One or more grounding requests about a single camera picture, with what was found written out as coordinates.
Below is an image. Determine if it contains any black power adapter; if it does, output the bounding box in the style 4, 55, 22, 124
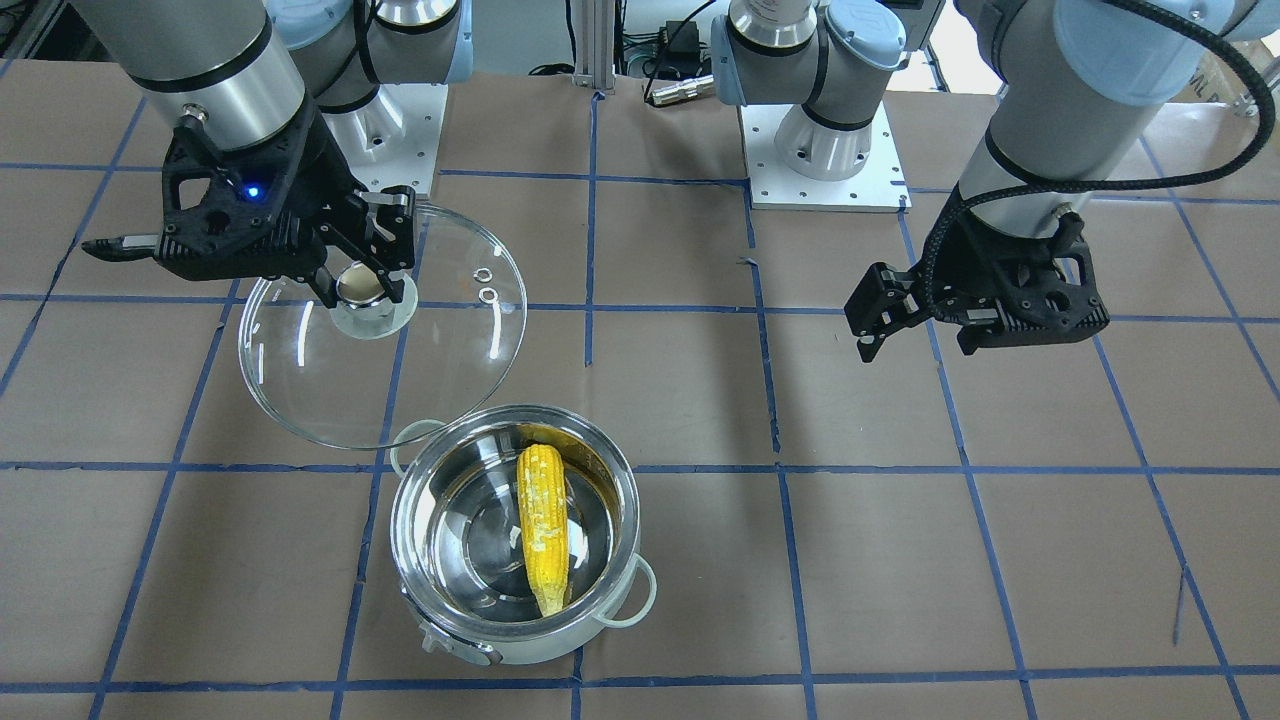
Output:
658, 20, 701, 61

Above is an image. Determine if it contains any black braided cable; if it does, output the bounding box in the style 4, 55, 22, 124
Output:
920, 0, 1276, 322

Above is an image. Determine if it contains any pale green cooking pot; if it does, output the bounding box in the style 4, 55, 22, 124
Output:
390, 404, 658, 666

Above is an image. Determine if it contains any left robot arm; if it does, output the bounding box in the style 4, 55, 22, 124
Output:
710, 1, 1277, 363

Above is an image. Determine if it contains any silver cable connector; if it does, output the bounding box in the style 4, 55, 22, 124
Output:
646, 76, 716, 108

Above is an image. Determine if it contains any cardboard box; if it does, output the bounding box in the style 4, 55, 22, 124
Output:
1174, 42, 1277, 117

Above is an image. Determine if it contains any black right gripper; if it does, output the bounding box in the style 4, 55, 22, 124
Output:
82, 105, 416, 309

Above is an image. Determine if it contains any yellow corn cob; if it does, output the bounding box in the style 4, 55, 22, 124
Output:
516, 445, 570, 618

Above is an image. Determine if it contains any glass pot lid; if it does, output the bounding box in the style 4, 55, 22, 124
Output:
237, 202, 527, 450

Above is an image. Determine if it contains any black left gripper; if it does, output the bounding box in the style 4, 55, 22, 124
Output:
844, 205, 1111, 363

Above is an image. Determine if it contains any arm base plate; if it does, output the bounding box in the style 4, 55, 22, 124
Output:
739, 105, 911, 213
324, 85, 449, 201

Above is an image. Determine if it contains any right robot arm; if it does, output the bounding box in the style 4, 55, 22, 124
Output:
74, 1, 474, 309

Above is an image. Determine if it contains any aluminium frame post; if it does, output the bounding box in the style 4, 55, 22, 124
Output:
570, 0, 621, 95

